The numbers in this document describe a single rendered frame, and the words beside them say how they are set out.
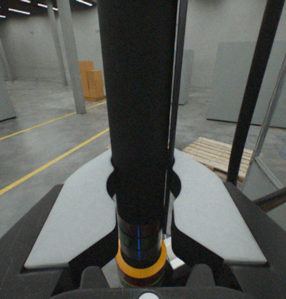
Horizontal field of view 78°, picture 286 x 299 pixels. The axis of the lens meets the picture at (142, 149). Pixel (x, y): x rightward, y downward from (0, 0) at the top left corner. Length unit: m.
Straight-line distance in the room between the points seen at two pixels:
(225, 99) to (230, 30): 7.05
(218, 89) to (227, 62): 0.68
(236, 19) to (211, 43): 1.49
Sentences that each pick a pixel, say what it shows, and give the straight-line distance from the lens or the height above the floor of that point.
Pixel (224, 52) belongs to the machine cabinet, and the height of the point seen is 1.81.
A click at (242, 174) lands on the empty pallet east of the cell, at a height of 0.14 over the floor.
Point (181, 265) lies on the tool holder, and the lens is 0.20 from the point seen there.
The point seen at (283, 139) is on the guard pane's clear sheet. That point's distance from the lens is 1.39.
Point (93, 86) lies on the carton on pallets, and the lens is 8.34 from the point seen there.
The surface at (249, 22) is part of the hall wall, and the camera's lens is 12.30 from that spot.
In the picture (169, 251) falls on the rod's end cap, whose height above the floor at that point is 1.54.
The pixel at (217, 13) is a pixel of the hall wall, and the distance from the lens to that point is 12.40.
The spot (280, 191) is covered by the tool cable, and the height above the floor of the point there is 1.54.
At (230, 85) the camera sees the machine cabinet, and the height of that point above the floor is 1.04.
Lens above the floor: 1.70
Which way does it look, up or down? 28 degrees down
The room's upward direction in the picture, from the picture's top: straight up
